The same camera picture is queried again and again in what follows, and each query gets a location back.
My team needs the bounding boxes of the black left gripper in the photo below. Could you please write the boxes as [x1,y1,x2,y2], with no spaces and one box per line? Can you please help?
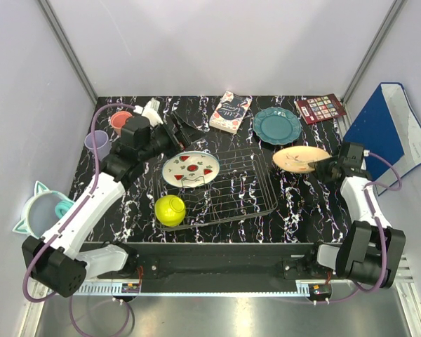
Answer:
[139,112,206,163]

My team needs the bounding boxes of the beige speckled plate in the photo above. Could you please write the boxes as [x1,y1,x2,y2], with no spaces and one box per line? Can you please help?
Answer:
[272,146,330,173]

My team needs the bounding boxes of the white plate with strawberries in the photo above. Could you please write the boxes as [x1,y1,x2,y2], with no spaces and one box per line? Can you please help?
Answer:
[162,151,220,188]

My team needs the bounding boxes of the teal scalloped plate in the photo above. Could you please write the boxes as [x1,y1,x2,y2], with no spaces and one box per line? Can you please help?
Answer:
[253,107,302,145]

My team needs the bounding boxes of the grey wire dish rack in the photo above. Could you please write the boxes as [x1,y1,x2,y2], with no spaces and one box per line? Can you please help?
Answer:
[153,147,278,232]

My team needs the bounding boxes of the yellow-green bowl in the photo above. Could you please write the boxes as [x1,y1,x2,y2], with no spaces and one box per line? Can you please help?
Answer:
[154,195,186,227]

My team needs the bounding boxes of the lilac cup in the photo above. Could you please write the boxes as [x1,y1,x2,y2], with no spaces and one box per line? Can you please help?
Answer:
[84,130,112,161]

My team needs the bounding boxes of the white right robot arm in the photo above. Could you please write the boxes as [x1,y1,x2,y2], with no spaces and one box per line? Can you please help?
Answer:
[304,142,406,292]

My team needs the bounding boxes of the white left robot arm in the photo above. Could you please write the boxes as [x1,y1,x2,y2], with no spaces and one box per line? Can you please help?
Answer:
[22,113,205,302]

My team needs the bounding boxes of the floral cover book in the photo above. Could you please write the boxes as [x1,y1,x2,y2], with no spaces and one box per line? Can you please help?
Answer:
[209,91,253,134]

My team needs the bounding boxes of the dark red booklet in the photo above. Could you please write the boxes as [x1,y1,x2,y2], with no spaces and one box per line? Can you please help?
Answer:
[295,93,347,125]

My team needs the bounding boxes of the teal headphones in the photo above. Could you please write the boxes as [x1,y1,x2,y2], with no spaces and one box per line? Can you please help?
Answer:
[55,199,74,219]

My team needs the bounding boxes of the white cat-ear basket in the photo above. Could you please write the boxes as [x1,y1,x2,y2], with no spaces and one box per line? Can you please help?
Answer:
[12,181,72,238]

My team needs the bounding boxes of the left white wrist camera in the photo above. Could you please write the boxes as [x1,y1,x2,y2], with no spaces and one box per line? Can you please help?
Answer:
[133,98,163,127]

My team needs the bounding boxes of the blue ring binder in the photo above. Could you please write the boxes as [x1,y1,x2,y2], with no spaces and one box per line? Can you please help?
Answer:
[344,82,421,177]

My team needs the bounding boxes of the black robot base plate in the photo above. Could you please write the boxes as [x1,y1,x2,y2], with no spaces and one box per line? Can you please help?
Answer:
[54,241,369,294]

